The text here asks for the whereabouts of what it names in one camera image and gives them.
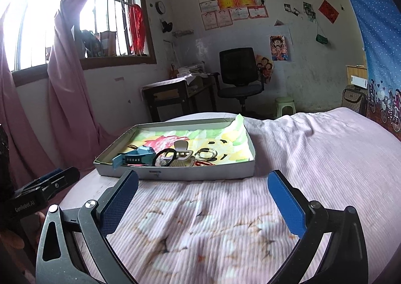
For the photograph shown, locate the person's left hand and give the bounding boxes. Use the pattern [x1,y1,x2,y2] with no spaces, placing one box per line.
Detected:
[0,228,26,250]

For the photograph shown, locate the stack of papers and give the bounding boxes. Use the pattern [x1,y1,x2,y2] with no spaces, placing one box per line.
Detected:
[171,64,207,78]

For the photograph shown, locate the group of wall certificates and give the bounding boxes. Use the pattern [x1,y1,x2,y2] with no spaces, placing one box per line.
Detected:
[197,0,275,30]

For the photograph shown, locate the black office chair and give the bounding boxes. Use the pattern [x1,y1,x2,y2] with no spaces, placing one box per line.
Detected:
[211,47,265,113]

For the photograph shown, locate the colourful floral cloth lining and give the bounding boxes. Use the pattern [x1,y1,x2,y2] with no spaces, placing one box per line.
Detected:
[124,114,253,167]

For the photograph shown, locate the beige hair claw clip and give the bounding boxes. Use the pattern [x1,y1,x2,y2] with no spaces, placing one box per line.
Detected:
[169,140,194,167]

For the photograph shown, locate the red hanging cloth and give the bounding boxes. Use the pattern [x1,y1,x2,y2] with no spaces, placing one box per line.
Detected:
[128,3,146,55]

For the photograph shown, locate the dark wooden desk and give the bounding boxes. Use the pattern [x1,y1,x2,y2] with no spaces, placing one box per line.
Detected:
[142,73,217,121]

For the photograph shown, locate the barred window wooden frame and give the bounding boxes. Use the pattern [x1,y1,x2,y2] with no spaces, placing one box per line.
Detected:
[0,0,157,87]

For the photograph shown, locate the shallow grey cardboard box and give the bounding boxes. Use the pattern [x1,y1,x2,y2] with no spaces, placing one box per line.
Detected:
[93,114,257,182]

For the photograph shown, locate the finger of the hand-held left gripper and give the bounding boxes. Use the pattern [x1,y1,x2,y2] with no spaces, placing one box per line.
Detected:
[15,167,80,200]

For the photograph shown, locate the blue dotted curtain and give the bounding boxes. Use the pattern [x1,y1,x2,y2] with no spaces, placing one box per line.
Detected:
[335,0,401,140]

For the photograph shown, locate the blue smart watch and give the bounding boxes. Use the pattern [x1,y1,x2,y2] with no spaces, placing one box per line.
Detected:
[112,145,156,168]

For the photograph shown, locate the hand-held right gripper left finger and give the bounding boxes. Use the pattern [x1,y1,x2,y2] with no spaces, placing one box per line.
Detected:
[36,169,140,284]

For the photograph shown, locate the red paper square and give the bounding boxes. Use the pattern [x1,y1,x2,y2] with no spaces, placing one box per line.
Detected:
[318,0,340,24]

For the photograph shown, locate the family cartoon picture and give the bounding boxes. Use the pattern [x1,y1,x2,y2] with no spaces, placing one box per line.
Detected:
[254,54,274,84]

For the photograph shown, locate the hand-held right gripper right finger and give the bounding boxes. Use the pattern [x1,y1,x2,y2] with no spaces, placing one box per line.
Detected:
[267,169,368,284]

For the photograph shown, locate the cartoon wall poster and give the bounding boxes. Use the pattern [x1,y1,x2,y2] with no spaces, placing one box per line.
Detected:
[269,35,291,62]

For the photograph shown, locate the black hair tie yellow bead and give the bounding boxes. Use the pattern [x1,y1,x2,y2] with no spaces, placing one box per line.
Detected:
[153,149,177,167]

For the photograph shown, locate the white box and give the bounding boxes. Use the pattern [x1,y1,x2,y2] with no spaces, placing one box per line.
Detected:
[350,75,368,88]

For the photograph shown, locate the wooden cabinet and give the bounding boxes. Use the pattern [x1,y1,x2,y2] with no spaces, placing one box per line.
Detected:
[345,64,368,90]

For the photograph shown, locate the books on windowsill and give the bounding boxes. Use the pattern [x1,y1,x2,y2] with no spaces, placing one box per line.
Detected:
[73,29,118,58]

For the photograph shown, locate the brown patterned handbag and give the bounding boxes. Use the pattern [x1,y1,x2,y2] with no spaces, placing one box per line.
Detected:
[341,87,368,113]

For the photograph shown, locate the pink curtain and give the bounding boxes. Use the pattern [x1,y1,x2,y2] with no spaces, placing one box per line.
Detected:
[47,0,138,164]
[0,2,60,190]

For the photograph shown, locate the green plastic stool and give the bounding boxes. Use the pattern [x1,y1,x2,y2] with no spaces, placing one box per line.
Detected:
[274,97,296,118]

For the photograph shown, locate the green wall photo strip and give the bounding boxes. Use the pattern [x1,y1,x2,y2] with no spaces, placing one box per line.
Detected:
[303,2,316,23]

